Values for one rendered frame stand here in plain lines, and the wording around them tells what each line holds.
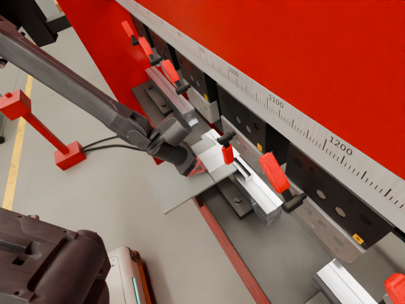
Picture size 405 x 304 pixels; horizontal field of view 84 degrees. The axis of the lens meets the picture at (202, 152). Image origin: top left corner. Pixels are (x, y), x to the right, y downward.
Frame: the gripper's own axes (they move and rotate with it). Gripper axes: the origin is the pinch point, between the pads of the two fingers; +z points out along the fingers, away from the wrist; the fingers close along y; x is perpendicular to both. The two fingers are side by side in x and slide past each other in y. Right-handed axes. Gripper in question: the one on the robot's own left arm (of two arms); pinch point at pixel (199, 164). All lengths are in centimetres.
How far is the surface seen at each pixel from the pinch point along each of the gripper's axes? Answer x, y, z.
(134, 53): -9, 86, -1
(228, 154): -11.9, -15.7, -13.3
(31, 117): 92, 164, -10
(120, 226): 105, 65, 55
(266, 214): -4.1, -23.6, 8.8
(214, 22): -28.0, -12.7, -34.6
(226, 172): -4.1, -6.9, 4.5
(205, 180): 2.0, -5.5, 1.0
